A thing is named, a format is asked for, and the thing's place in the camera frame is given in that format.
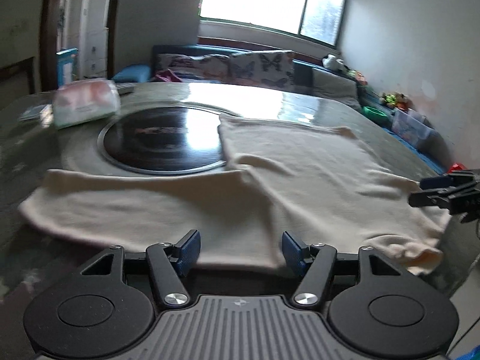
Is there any blue white box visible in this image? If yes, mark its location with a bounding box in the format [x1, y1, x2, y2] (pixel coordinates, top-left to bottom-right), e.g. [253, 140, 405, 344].
[56, 48, 79, 87]

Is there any small butterfly print cushion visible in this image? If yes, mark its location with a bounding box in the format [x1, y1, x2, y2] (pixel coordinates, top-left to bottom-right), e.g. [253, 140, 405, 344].
[157, 53, 231, 81]

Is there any blue sofa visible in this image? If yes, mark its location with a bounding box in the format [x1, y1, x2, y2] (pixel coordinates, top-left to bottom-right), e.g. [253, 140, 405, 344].
[112, 44, 451, 173]

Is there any light blue printed blanket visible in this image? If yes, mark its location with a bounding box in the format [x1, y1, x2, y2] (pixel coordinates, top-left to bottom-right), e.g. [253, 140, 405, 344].
[180, 69, 227, 82]

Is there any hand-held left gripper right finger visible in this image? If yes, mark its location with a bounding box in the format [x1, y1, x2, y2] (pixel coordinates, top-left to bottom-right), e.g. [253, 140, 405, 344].
[281, 230, 409, 308]

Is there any pink garment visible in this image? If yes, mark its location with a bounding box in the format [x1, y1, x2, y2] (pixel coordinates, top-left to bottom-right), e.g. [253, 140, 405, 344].
[154, 68, 184, 83]

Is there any cream knit garment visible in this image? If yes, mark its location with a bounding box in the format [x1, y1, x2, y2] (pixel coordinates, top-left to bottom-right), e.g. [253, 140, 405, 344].
[18, 113, 451, 275]

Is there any pink white tissue pack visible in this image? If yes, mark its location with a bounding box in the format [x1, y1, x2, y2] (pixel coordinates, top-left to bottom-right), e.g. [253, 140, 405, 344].
[52, 78, 121, 130]

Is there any white plush toy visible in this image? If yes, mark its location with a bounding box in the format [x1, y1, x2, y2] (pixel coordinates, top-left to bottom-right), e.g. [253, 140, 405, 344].
[322, 54, 349, 72]

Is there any green bowl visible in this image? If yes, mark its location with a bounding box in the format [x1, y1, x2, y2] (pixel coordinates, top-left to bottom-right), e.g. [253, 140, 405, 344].
[362, 106, 391, 122]

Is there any grey cushion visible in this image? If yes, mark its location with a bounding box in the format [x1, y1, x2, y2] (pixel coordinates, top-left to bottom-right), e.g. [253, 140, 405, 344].
[311, 68, 361, 111]

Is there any large butterfly print cushion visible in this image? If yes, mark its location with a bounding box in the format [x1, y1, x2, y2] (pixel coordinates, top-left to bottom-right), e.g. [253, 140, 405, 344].
[229, 50, 295, 91]

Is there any dark wooden door frame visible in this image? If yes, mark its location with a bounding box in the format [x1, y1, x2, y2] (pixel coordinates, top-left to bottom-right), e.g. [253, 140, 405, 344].
[39, 0, 124, 92]

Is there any brown plush toy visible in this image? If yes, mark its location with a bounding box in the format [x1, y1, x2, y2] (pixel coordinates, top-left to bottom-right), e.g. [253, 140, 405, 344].
[380, 92, 411, 108]

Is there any clear plastic storage box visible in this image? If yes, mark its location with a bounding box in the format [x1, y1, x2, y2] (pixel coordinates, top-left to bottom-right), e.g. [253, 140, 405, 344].
[390, 109, 436, 148]

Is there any round black induction cooktop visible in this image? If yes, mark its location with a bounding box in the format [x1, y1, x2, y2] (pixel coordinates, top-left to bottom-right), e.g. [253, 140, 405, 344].
[97, 106, 229, 175]

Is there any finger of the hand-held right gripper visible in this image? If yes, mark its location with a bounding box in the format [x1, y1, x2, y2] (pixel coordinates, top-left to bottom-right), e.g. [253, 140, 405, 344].
[419, 170, 480, 194]
[409, 191, 480, 226]

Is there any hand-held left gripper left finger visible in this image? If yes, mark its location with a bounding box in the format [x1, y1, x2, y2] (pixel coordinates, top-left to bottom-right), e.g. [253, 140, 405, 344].
[80, 229, 202, 307]

